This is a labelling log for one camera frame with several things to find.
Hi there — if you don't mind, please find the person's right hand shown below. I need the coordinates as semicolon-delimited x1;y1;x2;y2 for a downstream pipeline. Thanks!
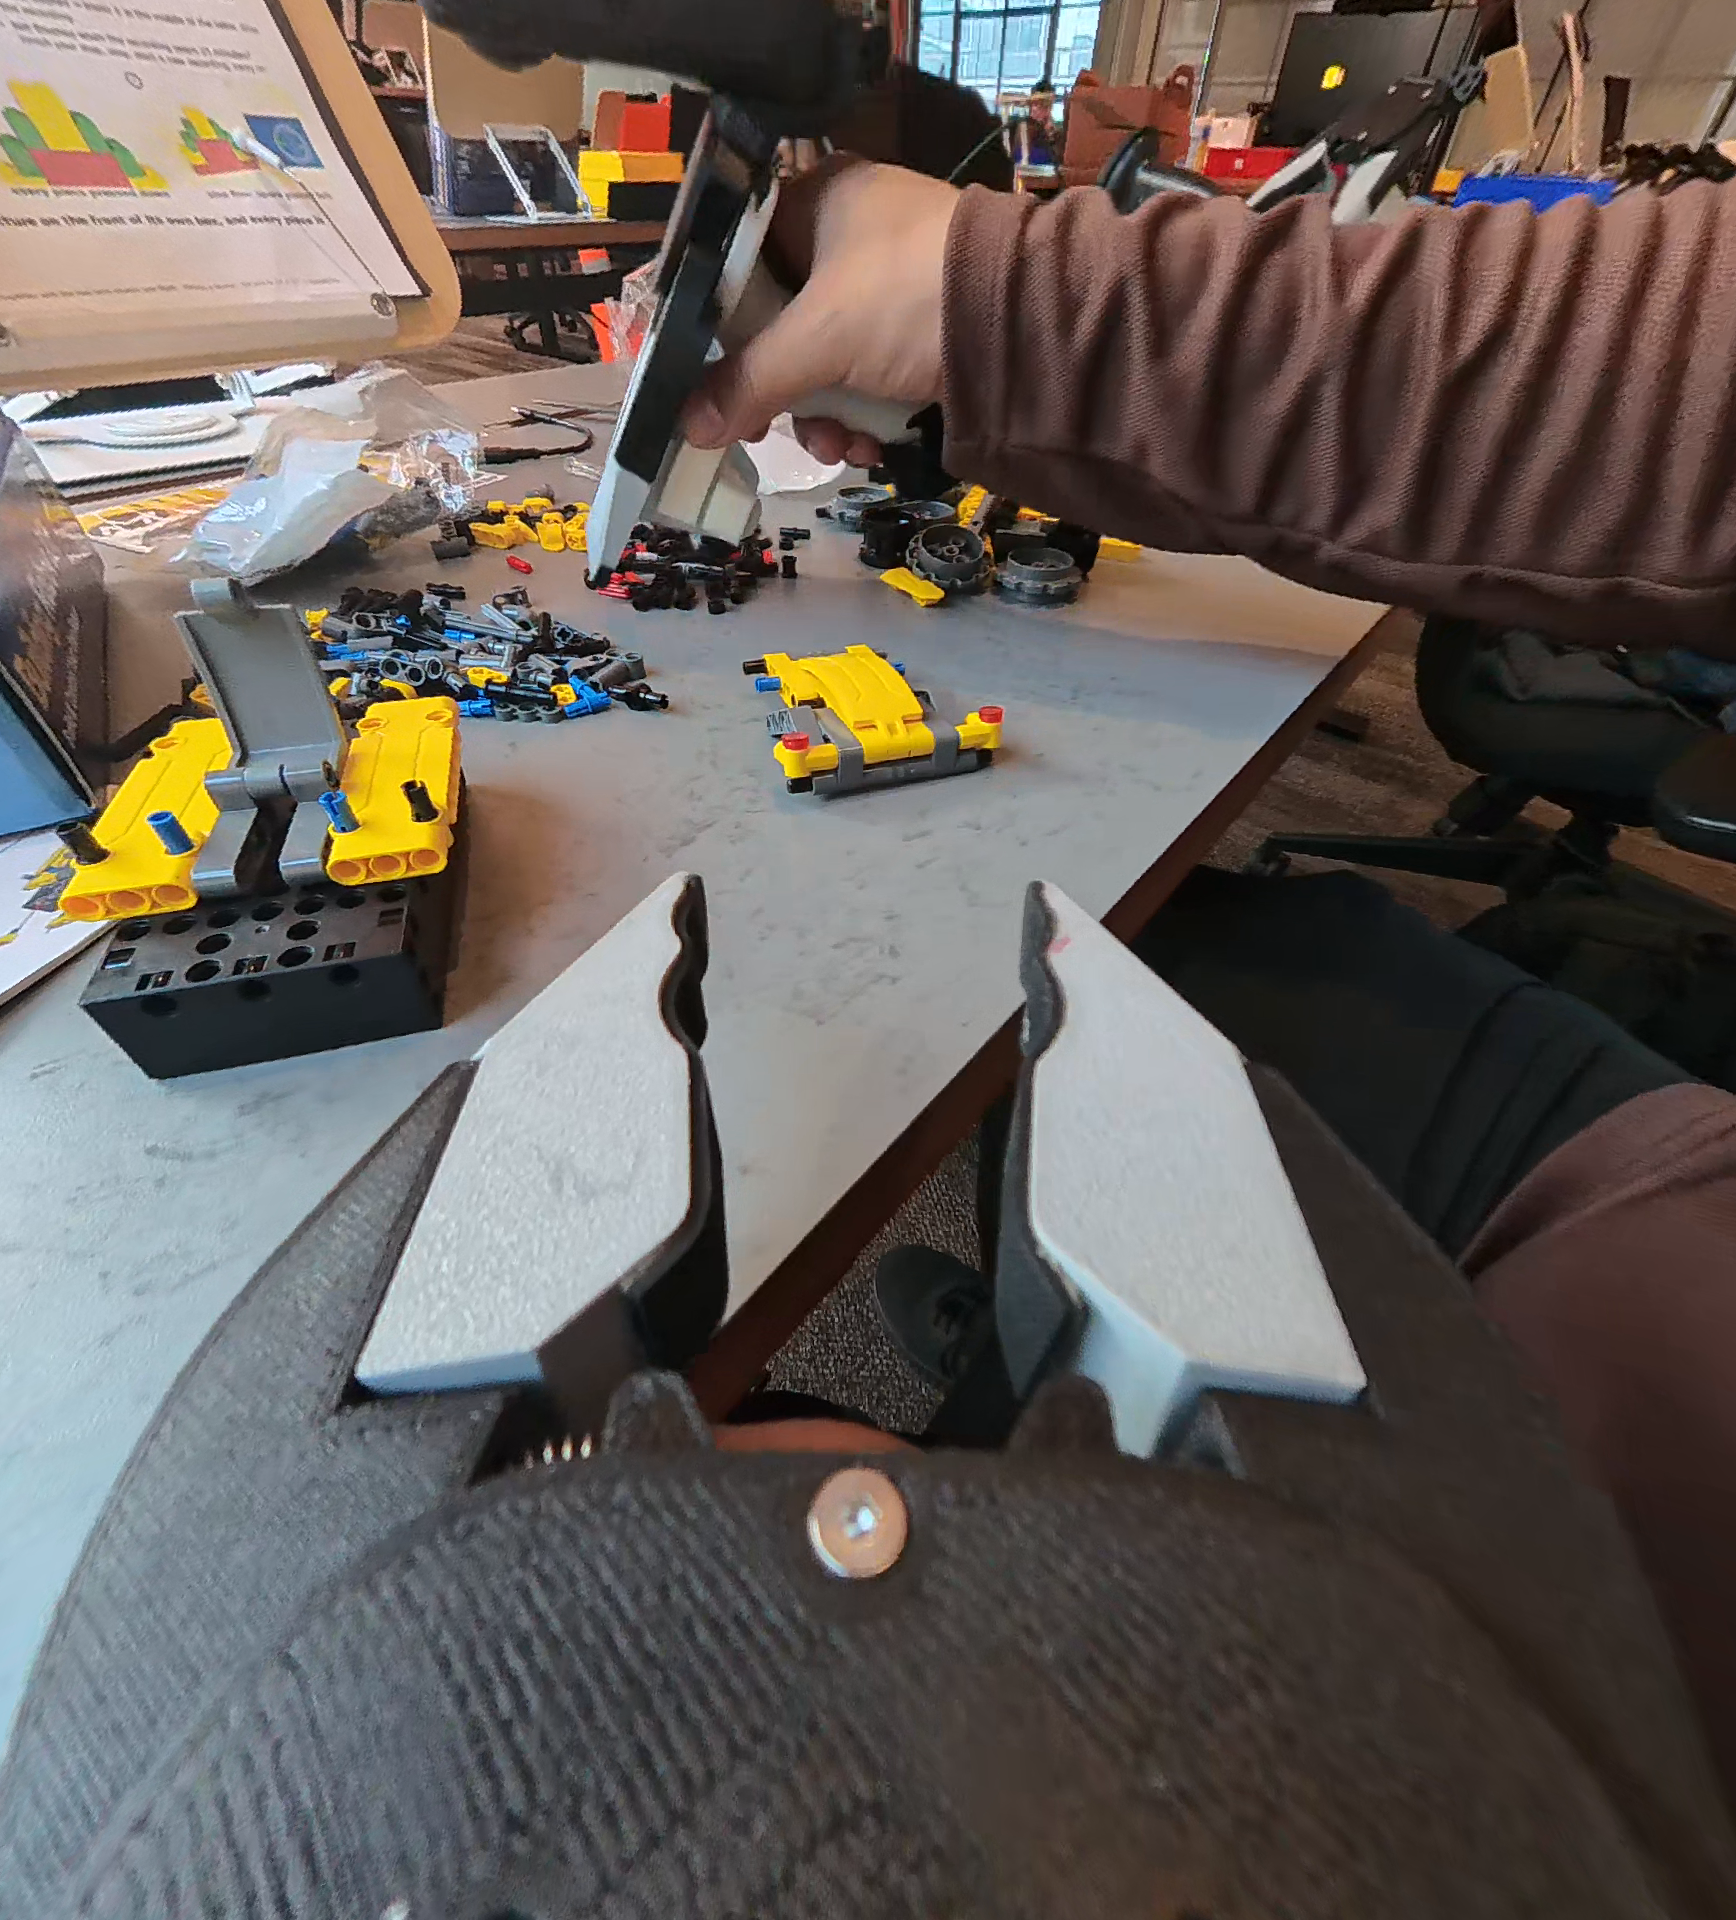
691;158;976;473

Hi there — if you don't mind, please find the printed parts sheet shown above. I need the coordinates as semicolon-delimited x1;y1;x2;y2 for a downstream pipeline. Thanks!
74;482;240;554

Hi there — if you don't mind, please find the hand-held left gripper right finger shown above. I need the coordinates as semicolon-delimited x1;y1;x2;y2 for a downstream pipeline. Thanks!
998;879;1373;1464

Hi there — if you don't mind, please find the pile of blue grey connectors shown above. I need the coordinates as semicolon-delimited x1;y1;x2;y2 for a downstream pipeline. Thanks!
314;581;669;731

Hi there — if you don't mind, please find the person's right forearm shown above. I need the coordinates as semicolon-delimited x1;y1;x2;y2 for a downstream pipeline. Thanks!
946;149;1736;661

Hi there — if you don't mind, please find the pile of yellow angled beams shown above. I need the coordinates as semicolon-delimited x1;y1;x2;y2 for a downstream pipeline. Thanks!
463;496;593;561

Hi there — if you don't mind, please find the black cable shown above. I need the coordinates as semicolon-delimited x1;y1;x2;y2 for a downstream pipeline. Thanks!
477;405;609;472

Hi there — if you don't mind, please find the yellow and grey brick assembly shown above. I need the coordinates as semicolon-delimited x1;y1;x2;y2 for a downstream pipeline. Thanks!
751;643;1009;801

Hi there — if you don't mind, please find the grey desk with wooden edge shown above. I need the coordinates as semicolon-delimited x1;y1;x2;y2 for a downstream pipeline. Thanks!
0;361;1394;1920

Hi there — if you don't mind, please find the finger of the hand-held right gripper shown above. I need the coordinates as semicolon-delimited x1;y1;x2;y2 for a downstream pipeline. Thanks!
642;430;774;554
585;132;759;577

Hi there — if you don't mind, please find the pile of black red pins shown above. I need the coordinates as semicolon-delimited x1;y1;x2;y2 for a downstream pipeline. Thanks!
593;519;809;617

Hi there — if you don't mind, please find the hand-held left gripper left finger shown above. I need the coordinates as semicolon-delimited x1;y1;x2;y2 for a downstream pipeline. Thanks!
358;876;732;1444

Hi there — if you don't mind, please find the instruction sign stand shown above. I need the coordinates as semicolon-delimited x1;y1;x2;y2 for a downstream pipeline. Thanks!
0;0;467;399

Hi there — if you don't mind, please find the yellow grey brick chassis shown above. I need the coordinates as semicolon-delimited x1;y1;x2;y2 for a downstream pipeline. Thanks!
819;482;1140;612

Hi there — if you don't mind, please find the black office chair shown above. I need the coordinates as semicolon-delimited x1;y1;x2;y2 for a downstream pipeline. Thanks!
1259;617;1736;901

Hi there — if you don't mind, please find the clear plastic bag of parts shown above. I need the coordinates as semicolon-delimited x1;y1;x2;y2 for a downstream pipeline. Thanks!
179;421;484;588

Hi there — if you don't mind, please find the black and yellow brick block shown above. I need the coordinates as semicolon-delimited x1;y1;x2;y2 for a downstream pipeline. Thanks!
55;588;471;1082

